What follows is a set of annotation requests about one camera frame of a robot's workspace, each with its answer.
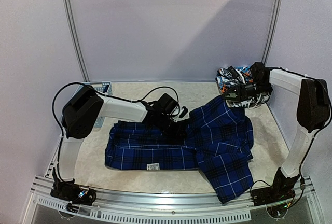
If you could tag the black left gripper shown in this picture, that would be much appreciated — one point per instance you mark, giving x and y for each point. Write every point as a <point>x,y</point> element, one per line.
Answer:
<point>177,134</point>

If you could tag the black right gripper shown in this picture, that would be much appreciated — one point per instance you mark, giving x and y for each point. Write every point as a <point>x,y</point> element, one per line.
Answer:
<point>234,92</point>

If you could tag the blue plaid flannel shirt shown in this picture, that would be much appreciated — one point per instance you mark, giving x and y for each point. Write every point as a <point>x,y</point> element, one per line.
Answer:
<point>218,142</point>

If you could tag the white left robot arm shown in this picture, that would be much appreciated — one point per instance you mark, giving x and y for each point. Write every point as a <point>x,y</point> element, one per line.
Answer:
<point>81,112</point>

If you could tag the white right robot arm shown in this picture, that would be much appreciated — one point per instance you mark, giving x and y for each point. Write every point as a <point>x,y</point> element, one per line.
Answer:
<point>313,112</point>

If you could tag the black white printed folded garment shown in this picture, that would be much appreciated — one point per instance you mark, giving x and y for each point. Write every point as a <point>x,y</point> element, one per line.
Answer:
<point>252,103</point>

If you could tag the colourful patterned folded shorts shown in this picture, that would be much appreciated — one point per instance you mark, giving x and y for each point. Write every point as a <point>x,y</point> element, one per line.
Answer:
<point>224,79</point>

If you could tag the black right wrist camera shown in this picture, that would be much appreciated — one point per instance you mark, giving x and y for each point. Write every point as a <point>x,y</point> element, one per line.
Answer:
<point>236,74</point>

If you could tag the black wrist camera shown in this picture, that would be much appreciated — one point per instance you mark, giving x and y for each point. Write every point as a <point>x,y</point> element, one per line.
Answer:
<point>236,74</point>
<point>167,104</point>

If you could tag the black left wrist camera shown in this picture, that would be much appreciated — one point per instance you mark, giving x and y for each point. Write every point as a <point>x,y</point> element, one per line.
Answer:
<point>167,104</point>

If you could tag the aluminium front frame rail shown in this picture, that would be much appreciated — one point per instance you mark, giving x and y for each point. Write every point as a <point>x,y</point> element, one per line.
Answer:
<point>130,207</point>

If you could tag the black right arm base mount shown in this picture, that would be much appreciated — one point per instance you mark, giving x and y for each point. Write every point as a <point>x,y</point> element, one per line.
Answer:
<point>282,189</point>

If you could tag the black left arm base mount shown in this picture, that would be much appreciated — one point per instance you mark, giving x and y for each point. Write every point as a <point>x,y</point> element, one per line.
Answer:
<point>71,192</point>

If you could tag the right aluminium corner post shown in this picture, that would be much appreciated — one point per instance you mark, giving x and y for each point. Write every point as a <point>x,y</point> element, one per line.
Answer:
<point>271,30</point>

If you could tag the aluminium corner post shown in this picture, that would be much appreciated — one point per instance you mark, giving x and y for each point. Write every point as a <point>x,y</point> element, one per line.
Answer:
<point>75,40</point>
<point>271,30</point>

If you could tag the left aluminium corner post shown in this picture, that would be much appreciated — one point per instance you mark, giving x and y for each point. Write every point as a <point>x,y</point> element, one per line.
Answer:
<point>75,40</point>

